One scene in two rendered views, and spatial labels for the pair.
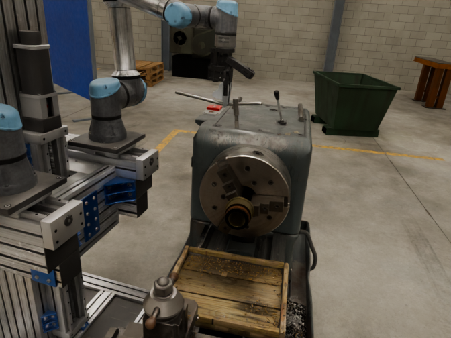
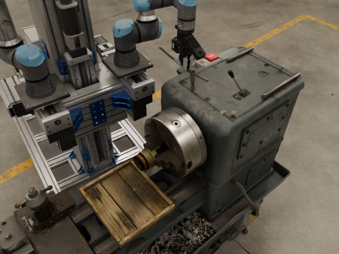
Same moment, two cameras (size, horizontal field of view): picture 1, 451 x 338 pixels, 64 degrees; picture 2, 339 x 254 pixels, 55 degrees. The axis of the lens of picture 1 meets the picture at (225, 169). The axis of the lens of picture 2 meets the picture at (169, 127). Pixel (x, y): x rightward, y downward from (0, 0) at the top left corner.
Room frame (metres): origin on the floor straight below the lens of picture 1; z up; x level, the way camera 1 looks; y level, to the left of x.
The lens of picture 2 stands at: (0.35, -0.74, 2.19)
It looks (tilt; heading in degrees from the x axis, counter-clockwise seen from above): 44 degrees down; 41
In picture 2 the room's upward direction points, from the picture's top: straight up
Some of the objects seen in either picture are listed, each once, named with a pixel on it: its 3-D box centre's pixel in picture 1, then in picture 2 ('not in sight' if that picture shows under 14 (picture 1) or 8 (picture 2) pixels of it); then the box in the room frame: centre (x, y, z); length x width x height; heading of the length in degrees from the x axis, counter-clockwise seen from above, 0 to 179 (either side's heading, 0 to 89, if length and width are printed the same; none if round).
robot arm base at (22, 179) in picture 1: (5, 168); (38, 81); (0.92, 0.63, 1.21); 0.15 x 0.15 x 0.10
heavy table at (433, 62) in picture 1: (429, 81); not in sight; (8.98, -4.80, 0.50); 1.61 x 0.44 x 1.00; 173
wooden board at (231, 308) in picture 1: (227, 288); (126, 198); (0.87, -0.03, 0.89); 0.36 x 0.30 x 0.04; 80
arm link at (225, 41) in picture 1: (225, 41); (185, 23); (1.34, 0.03, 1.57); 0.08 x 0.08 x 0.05
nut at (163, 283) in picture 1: (163, 285); (31, 191); (0.54, 0.10, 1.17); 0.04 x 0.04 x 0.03
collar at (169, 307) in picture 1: (163, 298); (34, 196); (0.54, 0.10, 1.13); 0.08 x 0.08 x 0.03
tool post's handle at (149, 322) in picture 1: (153, 318); (20, 204); (0.49, 0.11, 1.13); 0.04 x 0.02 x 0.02; 170
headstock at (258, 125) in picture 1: (253, 157); (228, 109); (1.54, -0.13, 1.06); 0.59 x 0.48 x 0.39; 170
